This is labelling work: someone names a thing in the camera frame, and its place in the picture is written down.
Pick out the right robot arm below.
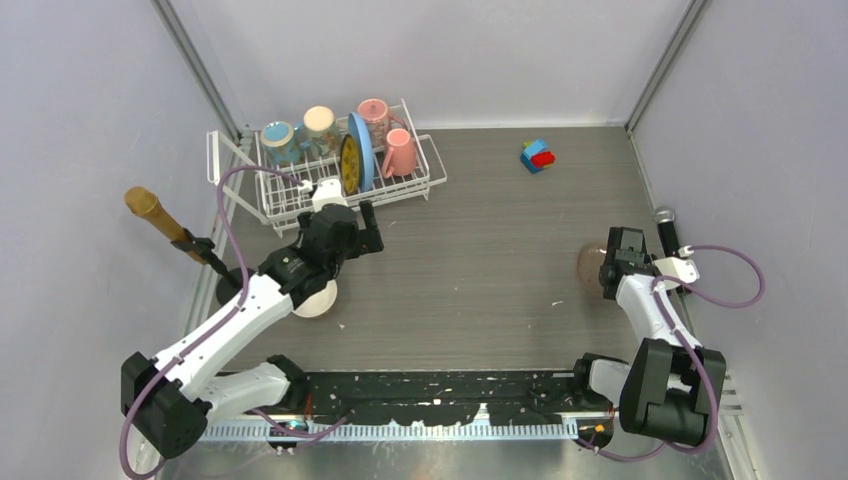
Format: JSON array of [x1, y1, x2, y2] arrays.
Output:
[[570, 227, 726, 449]]

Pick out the white wire dish rack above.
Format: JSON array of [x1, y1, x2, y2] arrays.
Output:
[[206, 99, 448, 236]]

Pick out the pink patterned cup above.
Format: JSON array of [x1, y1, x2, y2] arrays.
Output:
[[357, 98, 409, 148]]

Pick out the gold microphone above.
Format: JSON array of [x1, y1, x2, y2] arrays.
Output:
[[124, 186, 243, 305]]

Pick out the blue plate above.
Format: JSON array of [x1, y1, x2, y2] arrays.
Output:
[[348, 112, 376, 193]]

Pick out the cream floral bowl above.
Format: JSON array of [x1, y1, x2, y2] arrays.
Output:
[[293, 280, 338, 319]]

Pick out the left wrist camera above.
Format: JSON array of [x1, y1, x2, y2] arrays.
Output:
[[297, 177, 348, 212]]

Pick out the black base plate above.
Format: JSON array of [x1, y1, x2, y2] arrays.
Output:
[[262, 370, 612, 426]]

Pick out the cream floral cup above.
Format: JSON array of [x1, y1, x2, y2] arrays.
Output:
[[303, 105, 341, 158]]

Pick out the blue mug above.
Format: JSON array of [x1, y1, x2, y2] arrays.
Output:
[[260, 121, 306, 167]]

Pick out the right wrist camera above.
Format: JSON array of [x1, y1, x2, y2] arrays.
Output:
[[653, 246, 700, 290]]

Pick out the pink mug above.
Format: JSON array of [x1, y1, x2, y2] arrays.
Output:
[[381, 128, 418, 178]]

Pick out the black microphone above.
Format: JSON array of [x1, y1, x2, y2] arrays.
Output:
[[653, 207, 682, 258]]

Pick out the colourful toy blocks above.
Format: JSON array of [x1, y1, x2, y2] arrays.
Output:
[[520, 139, 556, 174]]

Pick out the brown tinted glass cup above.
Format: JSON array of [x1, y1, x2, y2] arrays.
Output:
[[576, 242, 606, 297]]

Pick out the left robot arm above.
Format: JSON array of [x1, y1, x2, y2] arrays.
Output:
[[121, 201, 384, 459]]

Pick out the yellow patterned plate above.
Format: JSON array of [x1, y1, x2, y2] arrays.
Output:
[[339, 133, 362, 196]]

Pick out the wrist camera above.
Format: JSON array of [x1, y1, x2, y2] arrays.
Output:
[[297, 177, 348, 212], [653, 246, 700, 290]]

